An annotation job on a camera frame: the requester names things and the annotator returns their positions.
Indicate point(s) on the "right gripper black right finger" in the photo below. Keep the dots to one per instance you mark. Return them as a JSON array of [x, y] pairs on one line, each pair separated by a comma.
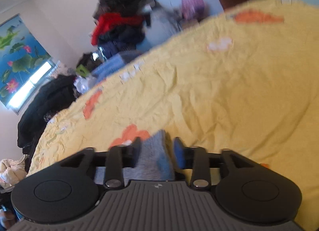
[[245, 190]]

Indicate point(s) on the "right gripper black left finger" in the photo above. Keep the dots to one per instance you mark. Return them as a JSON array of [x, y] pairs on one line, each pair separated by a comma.
[[71, 188]]

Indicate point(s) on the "grey and navy knit sweater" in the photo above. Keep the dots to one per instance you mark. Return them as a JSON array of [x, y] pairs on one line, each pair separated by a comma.
[[154, 163]]

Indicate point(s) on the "black coat pile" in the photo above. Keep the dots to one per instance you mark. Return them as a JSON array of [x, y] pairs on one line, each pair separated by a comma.
[[56, 95]]

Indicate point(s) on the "yellow carrot print bed sheet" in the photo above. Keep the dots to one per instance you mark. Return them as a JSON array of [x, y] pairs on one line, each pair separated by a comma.
[[246, 80]]

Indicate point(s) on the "white crumpled plastic bag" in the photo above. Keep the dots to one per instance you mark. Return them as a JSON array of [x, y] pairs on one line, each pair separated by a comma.
[[84, 84]]

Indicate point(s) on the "light blue folded knit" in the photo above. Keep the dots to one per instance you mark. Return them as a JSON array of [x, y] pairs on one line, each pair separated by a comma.
[[114, 64]]

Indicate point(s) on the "lotus print window blind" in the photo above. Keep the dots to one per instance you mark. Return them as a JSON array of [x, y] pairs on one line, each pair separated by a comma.
[[21, 57]]

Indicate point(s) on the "navy garment in pile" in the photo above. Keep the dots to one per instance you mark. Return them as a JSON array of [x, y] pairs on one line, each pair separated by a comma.
[[121, 38]]

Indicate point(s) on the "red garment on pile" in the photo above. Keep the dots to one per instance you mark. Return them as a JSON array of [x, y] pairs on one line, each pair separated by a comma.
[[110, 20]]

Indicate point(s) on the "grey plastic bag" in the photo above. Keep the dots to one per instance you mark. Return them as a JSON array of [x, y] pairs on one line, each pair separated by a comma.
[[163, 25]]

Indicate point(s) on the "pink plastic bag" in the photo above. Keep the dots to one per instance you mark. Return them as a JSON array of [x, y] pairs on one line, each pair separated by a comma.
[[193, 9]]

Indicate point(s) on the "window frame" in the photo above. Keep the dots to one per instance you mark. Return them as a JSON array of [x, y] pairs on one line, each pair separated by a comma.
[[29, 88]]

